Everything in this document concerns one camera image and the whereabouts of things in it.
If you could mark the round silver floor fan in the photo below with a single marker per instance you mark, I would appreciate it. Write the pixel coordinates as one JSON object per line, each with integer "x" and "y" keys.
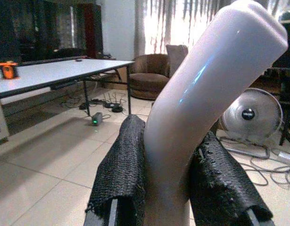
{"x": 260, "y": 127}

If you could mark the brown round armchair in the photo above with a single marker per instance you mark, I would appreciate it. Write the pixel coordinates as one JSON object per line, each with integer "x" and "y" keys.
{"x": 147, "y": 82}

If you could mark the white table with black frame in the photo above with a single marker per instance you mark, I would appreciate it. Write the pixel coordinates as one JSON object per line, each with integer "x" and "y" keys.
{"x": 52, "y": 73}

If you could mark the light sheer curtain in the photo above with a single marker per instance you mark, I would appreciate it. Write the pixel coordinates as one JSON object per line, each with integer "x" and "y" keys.
{"x": 159, "y": 26}

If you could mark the white power strip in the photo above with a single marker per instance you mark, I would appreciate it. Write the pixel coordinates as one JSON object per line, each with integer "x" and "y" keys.
{"x": 287, "y": 157}

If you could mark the small dark flat object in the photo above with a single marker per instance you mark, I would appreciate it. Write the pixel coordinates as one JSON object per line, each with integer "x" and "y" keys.
{"x": 78, "y": 60}

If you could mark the dark shelf unit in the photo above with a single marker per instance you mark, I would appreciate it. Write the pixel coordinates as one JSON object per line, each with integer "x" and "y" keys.
{"x": 286, "y": 77}

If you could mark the orange and black device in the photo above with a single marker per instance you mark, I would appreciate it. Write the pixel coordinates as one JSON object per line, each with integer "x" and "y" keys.
{"x": 8, "y": 70}

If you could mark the grey cushion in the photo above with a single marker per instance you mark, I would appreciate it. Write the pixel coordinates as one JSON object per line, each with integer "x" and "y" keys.
{"x": 175, "y": 58}

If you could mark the grey box with green light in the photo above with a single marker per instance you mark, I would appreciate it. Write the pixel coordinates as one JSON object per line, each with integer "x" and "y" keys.
{"x": 97, "y": 118}

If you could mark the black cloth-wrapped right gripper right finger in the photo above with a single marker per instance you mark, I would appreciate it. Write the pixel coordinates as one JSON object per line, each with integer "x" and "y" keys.
{"x": 217, "y": 183}

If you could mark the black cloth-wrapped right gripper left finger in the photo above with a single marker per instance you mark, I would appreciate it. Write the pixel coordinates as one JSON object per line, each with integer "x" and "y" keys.
{"x": 121, "y": 169}

